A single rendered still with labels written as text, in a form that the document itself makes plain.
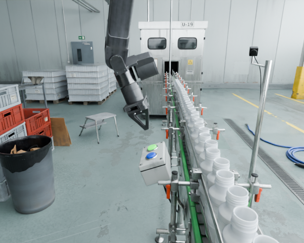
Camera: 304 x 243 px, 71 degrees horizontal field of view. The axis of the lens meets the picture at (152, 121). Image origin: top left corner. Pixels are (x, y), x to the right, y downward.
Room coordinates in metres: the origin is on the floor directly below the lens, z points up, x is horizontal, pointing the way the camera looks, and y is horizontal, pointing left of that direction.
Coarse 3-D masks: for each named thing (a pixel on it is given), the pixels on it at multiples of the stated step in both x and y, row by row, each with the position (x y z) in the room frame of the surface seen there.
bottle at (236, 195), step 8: (232, 192) 0.35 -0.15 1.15; (240, 192) 0.35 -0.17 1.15; (248, 192) 0.33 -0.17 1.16; (232, 200) 0.32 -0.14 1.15; (240, 200) 0.32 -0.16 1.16; (248, 200) 0.33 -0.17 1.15; (224, 208) 0.33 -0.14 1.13; (232, 208) 0.32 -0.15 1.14; (224, 216) 0.32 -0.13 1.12; (224, 224) 0.32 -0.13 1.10; (216, 240) 0.33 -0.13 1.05
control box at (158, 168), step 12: (156, 144) 0.67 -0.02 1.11; (144, 156) 0.61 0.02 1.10; (156, 156) 0.57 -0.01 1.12; (168, 156) 0.65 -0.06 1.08; (144, 168) 0.55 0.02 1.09; (156, 168) 0.54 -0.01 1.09; (168, 168) 0.56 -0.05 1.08; (144, 180) 0.55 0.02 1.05; (156, 180) 0.54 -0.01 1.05; (180, 204) 0.60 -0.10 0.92
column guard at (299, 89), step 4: (296, 68) 7.60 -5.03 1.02; (300, 68) 7.38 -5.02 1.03; (296, 72) 7.55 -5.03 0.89; (300, 72) 7.34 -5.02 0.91; (296, 76) 7.51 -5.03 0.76; (300, 76) 7.31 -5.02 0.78; (296, 80) 7.47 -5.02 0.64; (300, 80) 7.29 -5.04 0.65; (296, 84) 7.42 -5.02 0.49; (300, 84) 7.29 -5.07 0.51; (292, 88) 7.60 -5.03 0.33; (296, 88) 7.38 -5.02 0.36; (300, 88) 7.29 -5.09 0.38; (296, 92) 7.33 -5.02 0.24; (300, 92) 7.28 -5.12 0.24; (292, 96) 7.51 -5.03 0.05; (296, 96) 7.30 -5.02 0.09; (300, 96) 7.28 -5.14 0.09
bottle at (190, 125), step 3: (192, 114) 0.88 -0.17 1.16; (195, 114) 0.88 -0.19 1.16; (192, 117) 0.86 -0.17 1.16; (195, 117) 0.85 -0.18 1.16; (198, 117) 0.86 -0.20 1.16; (192, 120) 0.85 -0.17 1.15; (189, 123) 0.87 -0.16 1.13; (192, 123) 0.85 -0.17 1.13; (189, 126) 0.85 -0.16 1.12; (192, 126) 0.84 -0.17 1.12; (189, 129) 0.85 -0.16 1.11; (189, 132) 0.85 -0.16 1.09; (189, 141) 0.85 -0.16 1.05; (189, 144) 0.85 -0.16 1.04; (189, 147) 0.85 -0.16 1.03
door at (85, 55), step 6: (72, 42) 10.43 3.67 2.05; (78, 42) 10.41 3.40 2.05; (84, 42) 10.38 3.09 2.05; (90, 42) 10.38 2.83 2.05; (72, 48) 10.43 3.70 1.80; (78, 48) 10.43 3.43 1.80; (84, 48) 10.41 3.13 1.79; (90, 48) 10.40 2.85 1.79; (72, 54) 10.43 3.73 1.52; (78, 54) 10.43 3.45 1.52; (84, 54) 10.41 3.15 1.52; (90, 54) 10.40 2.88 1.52; (78, 60) 10.43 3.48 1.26; (84, 60) 10.42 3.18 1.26; (90, 60) 10.40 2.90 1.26
